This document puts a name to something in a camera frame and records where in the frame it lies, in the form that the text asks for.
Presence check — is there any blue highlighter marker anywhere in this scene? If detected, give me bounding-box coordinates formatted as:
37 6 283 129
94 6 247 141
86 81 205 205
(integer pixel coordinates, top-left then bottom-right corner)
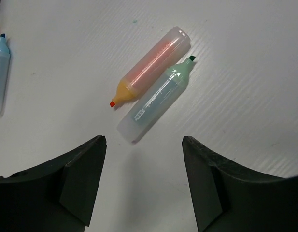
0 33 11 115

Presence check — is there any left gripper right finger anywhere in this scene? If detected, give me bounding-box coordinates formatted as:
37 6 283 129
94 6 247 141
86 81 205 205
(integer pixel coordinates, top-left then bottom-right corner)
182 136 298 232

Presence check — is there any orange highlighter marker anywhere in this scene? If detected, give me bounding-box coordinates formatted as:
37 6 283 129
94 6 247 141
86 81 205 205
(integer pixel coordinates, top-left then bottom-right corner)
110 26 191 107

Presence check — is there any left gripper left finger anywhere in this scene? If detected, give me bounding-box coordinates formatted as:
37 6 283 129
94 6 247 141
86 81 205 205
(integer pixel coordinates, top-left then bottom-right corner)
0 135 107 232

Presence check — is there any green highlighter marker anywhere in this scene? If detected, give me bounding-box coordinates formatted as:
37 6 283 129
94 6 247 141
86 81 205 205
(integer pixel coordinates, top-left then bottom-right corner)
117 56 196 144

